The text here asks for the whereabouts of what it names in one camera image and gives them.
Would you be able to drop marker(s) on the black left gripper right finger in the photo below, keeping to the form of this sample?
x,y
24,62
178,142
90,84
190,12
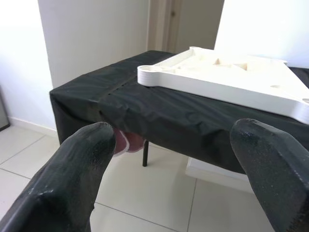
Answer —
x,y
277,174

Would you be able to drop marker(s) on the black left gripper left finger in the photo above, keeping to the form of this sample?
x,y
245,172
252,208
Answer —
x,y
67,181

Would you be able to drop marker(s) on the white plastic children table top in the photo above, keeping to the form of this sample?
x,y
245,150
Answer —
x,y
217,91

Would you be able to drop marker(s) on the black metal table leg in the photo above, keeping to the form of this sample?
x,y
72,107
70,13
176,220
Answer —
x,y
145,154

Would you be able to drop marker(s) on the grey framed panel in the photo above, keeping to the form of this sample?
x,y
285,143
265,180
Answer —
x,y
3,111

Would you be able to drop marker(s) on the black table cloth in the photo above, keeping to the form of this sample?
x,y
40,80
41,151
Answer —
x,y
144,111

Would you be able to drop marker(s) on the beige door frame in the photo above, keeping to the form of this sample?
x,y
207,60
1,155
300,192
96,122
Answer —
x,y
157,24

